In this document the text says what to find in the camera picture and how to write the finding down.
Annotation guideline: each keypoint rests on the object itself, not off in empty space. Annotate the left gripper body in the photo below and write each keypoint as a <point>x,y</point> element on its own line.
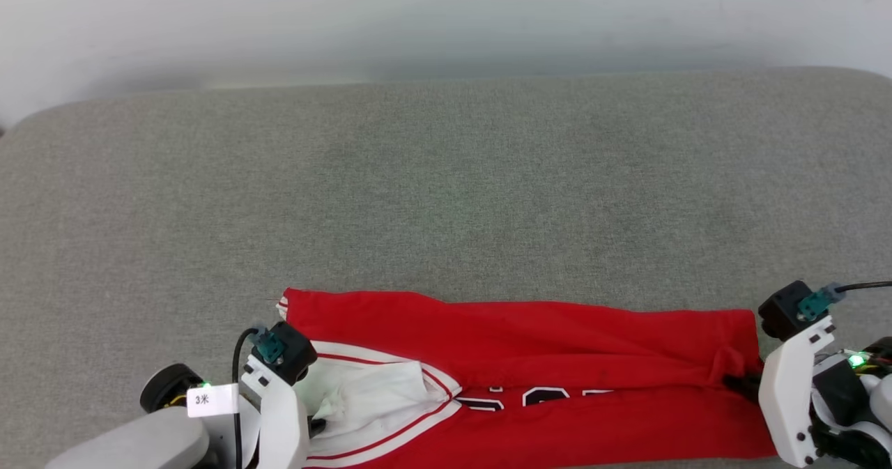
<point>171,387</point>

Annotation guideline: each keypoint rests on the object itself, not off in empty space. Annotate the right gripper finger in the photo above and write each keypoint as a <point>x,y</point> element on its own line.
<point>744,387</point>

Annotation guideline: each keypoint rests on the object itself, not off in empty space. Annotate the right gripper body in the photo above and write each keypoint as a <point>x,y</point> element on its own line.
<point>847,399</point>

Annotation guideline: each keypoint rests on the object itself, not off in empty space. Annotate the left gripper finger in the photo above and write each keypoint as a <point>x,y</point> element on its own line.
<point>318,427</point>

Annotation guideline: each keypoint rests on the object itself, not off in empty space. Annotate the red and white jersey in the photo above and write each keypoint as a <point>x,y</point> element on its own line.
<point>557,385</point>

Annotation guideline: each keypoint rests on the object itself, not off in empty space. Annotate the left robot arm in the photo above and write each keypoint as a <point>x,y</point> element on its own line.
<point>132,444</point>

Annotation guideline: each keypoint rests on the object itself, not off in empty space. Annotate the grey fabric sofa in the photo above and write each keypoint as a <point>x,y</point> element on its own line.
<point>446,190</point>

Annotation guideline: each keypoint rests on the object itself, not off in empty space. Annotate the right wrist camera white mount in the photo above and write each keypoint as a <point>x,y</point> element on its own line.
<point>791,378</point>

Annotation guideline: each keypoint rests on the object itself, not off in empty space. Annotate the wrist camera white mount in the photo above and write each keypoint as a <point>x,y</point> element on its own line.
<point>791,378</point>
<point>282,385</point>

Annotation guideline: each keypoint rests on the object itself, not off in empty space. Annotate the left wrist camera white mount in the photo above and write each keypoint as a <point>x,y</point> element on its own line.
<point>282,385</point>

